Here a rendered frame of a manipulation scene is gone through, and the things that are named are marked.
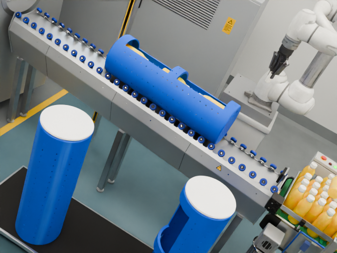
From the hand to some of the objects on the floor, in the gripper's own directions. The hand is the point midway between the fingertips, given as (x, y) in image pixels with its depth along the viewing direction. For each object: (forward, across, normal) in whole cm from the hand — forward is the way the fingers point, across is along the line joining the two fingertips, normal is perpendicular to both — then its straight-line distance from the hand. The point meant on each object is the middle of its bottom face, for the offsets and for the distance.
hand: (270, 77), depth 237 cm
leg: (+150, -49, -48) cm, 164 cm away
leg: (+150, -127, -107) cm, 224 cm away
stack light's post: (+149, +83, +16) cm, 171 cm away
